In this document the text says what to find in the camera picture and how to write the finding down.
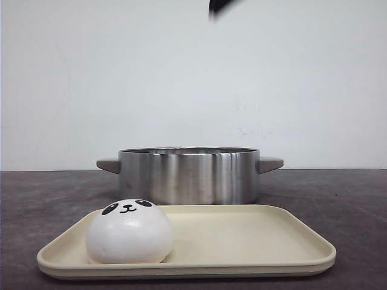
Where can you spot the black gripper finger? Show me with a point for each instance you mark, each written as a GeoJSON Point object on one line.
{"type": "Point", "coordinates": [219, 8]}

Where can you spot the stainless steel steamer pot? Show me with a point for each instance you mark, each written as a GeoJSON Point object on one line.
{"type": "Point", "coordinates": [190, 175]}

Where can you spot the cream rectangular plastic tray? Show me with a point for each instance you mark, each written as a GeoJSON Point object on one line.
{"type": "Point", "coordinates": [210, 241]}

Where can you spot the front left panda bun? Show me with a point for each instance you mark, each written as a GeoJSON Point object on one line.
{"type": "Point", "coordinates": [129, 231]}

